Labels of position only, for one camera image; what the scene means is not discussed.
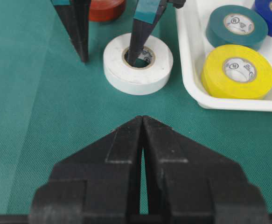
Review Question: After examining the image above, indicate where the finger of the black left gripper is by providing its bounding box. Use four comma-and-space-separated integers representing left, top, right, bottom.
127, 0, 185, 68
51, 0, 91, 63

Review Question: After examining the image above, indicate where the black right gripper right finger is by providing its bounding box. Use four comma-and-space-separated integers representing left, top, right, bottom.
143, 116, 269, 224

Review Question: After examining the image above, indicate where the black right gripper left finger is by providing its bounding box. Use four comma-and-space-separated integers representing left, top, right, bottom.
29, 116, 142, 224

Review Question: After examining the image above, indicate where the white tape roll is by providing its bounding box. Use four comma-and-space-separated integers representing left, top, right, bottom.
103, 33, 174, 95

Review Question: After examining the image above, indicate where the green tape roll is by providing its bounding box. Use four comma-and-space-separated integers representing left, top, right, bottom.
206, 5, 268, 50

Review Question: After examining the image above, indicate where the yellow tape roll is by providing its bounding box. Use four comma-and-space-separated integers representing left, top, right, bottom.
201, 44, 272, 99

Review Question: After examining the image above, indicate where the red tape roll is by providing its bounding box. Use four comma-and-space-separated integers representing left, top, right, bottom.
89, 0, 126, 22

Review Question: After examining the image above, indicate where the white plastic case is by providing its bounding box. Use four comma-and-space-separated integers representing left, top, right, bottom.
175, 0, 272, 112

